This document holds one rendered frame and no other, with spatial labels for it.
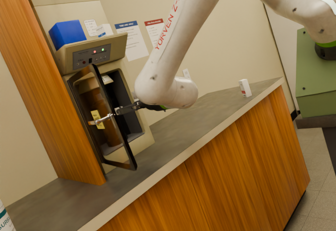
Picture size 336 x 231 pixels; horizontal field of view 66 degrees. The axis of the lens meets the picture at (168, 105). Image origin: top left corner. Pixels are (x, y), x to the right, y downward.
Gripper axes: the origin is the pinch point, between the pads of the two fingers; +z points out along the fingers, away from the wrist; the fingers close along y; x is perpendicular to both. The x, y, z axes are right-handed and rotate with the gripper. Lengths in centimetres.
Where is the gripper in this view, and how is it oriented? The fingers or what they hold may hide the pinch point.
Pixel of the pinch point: (127, 106)
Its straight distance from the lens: 115.4
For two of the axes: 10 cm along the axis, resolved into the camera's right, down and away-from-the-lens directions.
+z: -6.6, 1.4, 7.4
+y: -6.7, 3.4, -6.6
